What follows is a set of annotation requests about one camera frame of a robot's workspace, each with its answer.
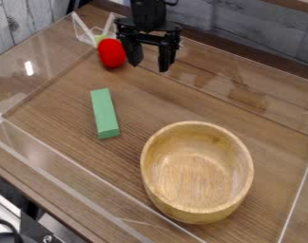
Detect black cable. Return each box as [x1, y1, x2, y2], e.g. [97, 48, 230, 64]
[0, 218, 25, 243]

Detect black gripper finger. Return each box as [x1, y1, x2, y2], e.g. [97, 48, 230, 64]
[158, 43, 178, 72]
[121, 38, 144, 66]

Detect red felt fruit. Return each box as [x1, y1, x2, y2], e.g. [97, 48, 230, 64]
[96, 35, 126, 68]

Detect green rectangular block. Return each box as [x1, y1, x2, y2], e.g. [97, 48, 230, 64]
[90, 88, 120, 140]

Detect black metal bracket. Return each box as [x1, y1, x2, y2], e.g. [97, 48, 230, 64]
[19, 212, 63, 243]

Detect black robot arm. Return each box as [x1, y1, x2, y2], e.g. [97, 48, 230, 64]
[114, 0, 182, 72]

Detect clear acrylic tray walls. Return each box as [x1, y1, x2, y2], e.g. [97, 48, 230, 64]
[0, 7, 308, 243]

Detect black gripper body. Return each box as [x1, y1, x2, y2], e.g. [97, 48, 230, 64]
[114, 17, 182, 49]

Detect wooden bowl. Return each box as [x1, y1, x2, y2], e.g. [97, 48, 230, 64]
[141, 121, 255, 224]

